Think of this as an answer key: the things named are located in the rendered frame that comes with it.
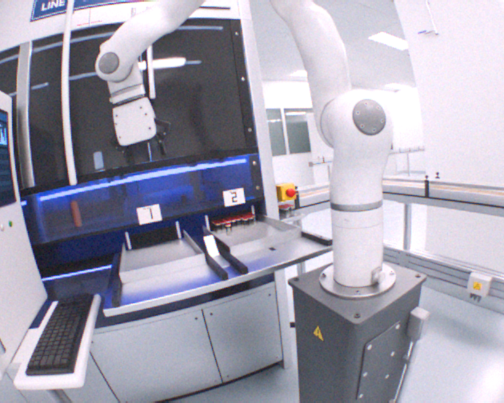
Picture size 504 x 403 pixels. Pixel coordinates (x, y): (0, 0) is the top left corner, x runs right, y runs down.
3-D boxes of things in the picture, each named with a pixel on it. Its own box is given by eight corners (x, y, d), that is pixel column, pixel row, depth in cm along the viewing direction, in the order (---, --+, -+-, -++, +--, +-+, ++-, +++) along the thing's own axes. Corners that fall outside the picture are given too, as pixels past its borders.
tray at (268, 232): (203, 233, 112) (202, 225, 111) (258, 220, 122) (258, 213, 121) (231, 257, 81) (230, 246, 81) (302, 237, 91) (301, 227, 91)
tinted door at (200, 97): (151, 161, 94) (140, 21, 84) (256, 145, 111) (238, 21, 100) (151, 161, 93) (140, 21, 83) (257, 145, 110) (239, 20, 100)
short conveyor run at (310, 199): (270, 225, 126) (266, 192, 124) (257, 219, 140) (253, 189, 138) (368, 197, 153) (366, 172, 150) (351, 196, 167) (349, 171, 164)
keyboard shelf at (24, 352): (38, 309, 69) (35, 303, 68) (102, 299, 79) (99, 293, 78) (-6, 389, 28) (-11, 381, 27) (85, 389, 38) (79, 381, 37)
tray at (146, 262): (125, 251, 99) (123, 242, 98) (186, 237, 109) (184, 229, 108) (122, 284, 68) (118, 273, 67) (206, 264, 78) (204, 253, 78)
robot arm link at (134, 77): (139, 83, 52) (145, 83, 60) (127, 29, 46) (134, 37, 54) (105, 95, 51) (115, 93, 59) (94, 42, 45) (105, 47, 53)
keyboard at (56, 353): (60, 302, 71) (58, 296, 70) (94, 296, 76) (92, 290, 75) (26, 376, 34) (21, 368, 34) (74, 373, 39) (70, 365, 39)
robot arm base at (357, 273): (410, 276, 55) (414, 201, 52) (357, 310, 47) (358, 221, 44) (357, 257, 72) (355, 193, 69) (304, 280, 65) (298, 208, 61)
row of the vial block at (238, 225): (216, 233, 109) (214, 222, 108) (255, 224, 116) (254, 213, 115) (218, 234, 107) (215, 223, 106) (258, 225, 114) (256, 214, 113)
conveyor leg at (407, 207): (390, 314, 150) (397, 201, 136) (398, 308, 153) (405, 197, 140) (401, 319, 141) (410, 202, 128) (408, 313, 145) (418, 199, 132)
